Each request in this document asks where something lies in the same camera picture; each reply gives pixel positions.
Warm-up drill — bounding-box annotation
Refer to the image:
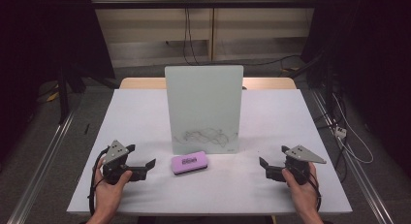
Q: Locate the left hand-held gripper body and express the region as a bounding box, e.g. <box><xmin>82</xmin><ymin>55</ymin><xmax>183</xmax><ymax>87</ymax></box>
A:
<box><xmin>102</xmin><ymin>140</ymin><xmax>133</xmax><ymax>186</ymax></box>

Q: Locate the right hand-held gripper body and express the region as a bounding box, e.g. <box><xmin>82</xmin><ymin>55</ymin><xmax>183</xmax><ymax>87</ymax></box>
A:
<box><xmin>284</xmin><ymin>144</ymin><xmax>328</xmax><ymax>186</ymax></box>

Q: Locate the purple whiteboard eraser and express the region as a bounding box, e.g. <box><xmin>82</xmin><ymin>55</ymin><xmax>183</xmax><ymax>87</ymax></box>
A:
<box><xmin>171</xmin><ymin>150</ymin><xmax>209</xmax><ymax>176</ymax></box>

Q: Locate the person's right hand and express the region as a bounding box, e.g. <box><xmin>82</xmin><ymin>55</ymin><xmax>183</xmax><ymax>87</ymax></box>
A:
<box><xmin>281</xmin><ymin>162</ymin><xmax>320</xmax><ymax>216</ymax></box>

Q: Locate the person's left hand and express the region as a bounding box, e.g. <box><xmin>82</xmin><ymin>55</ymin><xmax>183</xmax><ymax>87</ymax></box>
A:
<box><xmin>93</xmin><ymin>157</ymin><xmax>134</xmax><ymax>218</ymax></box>

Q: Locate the white table mat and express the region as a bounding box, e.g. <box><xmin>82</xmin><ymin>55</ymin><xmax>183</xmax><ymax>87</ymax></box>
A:
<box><xmin>66</xmin><ymin>88</ymin><xmax>353</xmax><ymax>216</ymax></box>

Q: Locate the white power strip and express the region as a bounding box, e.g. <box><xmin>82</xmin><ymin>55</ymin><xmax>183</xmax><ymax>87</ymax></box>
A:
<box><xmin>333</xmin><ymin>126</ymin><xmax>348</xmax><ymax>140</ymax></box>

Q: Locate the wooden table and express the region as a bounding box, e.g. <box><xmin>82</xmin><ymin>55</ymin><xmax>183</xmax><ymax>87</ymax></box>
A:
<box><xmin>119</xmin><ymin>77</ymin><xmax>298</xmax><ymax>90</ymax></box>

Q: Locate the black metal stand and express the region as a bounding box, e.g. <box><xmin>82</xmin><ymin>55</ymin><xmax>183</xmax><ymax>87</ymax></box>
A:
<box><xmin>57</xmin><ymin>63</ymin><xmax>72</xmax><ymax>125</ymax></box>

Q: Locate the upright glass whiteboard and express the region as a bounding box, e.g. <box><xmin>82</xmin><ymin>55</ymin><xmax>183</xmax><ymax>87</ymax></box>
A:
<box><xmin>164</xmin><ymin>65</ymin><xmax>245</xmax><ymax>156</ymax></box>

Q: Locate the black curtain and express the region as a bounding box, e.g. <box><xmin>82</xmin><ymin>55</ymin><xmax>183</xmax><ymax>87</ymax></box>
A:
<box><xmin>300</xmin><ymin>0</ymin><xmax>411</xmax><ymax>170</ymax></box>
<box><xmin>0</xmin><ymin>0</ymin><xmax>116</xmax><ymax>160</ymax></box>

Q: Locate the black horizontal bar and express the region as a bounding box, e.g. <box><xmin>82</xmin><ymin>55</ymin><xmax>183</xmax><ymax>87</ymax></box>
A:
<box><xmin>91</xmin><ymin>0</ymin><xmax>319</xmax><ymax>10</ymax></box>

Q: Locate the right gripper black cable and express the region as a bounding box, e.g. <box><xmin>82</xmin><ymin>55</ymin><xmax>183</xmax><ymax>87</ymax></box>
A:
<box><xmin>304</xmin><ymin>171</ymin><xmax>323</xmax><ymax>212</ymax></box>

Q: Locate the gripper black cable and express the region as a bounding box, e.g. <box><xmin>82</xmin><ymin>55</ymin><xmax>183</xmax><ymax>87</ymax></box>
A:
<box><xmin>87</xmin><ymin>145</ymin><xmax>111</xmax><ymax>216</ymax></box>
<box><xmin>304</xmin><ymin>171</ymin><xmax>323</xmax><ymax>212</ymax></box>

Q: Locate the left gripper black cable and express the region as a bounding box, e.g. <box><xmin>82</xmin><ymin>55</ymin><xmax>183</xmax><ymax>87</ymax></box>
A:
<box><xmin>87</xmin><ymin>145</ymin><xmax>111</xmax><ymax>216</ymax></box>

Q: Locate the metal floor rail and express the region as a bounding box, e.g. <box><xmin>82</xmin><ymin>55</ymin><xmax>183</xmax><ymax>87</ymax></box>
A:
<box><xmin>309</xmin><ymin>87</ymin><xmax>395</xmax><ymax>224</ymax></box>
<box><xmin>6</xmin><ymin>109</ymin><xmax>77</xmax><ymax>224</ymax></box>

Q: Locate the white floor cable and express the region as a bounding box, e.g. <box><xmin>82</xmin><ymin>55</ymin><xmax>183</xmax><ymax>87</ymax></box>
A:
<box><xmin>332</xmin><ymin>92</ymin><xmax>375</xmax><ymax>165</ymax></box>

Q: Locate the black hanging wall cable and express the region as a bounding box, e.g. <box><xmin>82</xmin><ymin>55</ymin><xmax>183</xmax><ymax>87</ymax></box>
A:
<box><xmin>181</xmin><ymin>7</ymin><xmax>201</xmax><ymax>67</ymax></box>

